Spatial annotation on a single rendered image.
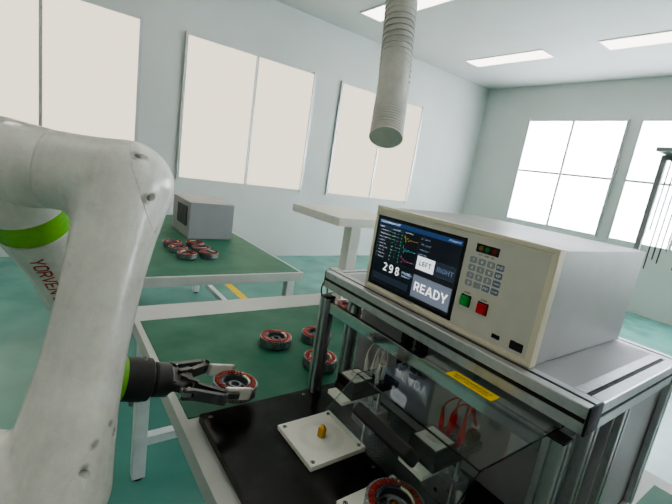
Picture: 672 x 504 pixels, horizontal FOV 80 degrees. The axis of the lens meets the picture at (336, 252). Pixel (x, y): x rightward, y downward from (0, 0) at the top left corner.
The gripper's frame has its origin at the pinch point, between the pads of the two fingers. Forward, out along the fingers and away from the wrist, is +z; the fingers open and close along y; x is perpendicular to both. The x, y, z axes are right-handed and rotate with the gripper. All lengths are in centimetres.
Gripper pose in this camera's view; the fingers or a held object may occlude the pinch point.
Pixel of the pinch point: (234, 381)
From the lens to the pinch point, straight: 109.1
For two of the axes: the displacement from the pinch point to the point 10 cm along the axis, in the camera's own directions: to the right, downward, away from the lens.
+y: 5.7, 2.5, -7.8
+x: 3.3, -9.4, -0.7
